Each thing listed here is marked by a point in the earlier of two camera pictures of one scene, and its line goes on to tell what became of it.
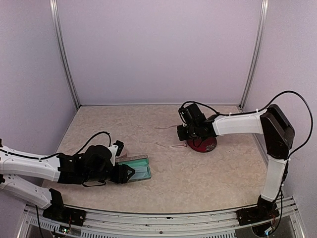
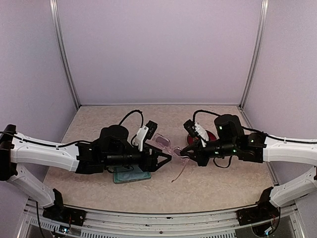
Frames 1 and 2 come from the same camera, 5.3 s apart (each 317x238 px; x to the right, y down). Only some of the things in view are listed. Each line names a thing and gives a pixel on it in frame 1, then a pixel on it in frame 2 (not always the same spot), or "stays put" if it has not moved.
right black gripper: (182, 136) -> (199, 157)
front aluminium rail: (115, 224) stays put
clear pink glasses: (172, 131) -> (162, 141)
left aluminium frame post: (55, 11) stays put
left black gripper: (120, 176) -> (152, 166)
